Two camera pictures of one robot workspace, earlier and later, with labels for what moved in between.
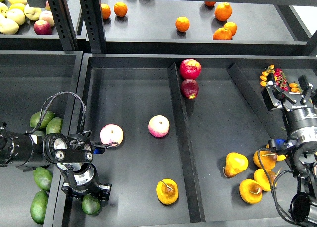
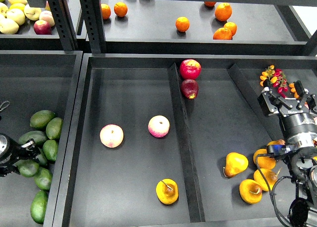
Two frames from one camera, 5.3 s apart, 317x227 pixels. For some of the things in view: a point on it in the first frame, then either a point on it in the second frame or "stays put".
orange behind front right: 232,26 stays put
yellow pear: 281,157 -> 279,142
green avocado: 90,204 -> 27,168
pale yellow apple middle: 16,15 stays put
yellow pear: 167,191 stays put
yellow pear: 250,191 stays put
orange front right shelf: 222,33 stays put
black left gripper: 80,180 -> 19,153
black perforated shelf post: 91,10 stays put
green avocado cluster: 38,133 -> 50,148
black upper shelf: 190,26 stays put
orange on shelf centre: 182,24 stays put
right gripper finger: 305,86 -> 310,99
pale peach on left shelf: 47,16 stays put
